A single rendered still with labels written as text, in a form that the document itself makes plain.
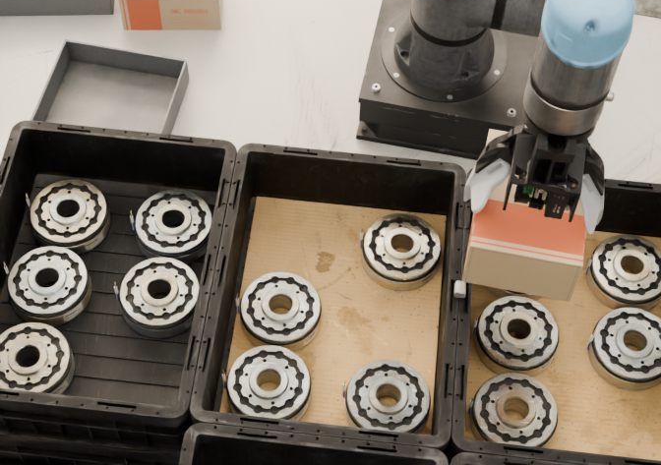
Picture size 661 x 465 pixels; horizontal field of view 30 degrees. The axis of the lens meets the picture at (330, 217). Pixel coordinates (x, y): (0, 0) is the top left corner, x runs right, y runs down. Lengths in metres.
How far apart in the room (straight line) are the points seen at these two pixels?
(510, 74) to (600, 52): 0.81
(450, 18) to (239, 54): 0.42
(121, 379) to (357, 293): 0.32
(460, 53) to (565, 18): 0.75
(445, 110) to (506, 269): 0.54
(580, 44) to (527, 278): 0.35
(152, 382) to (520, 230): 0.51
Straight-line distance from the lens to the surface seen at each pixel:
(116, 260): 1.66
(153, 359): 1.58
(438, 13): 1.75
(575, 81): 1.12
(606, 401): 1.59
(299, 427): 1.42
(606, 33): 1.08
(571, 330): 1.62
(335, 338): 1.58
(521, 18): 1.74
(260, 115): 1.94
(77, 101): 1.99
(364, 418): 1.50
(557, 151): 1.19
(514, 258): 1.32
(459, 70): 1.84
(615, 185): 1.63
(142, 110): 1.96
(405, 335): 1.59
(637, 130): 2.00
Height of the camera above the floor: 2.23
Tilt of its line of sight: 56 degrees down
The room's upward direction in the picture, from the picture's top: 2 degrees clockwise
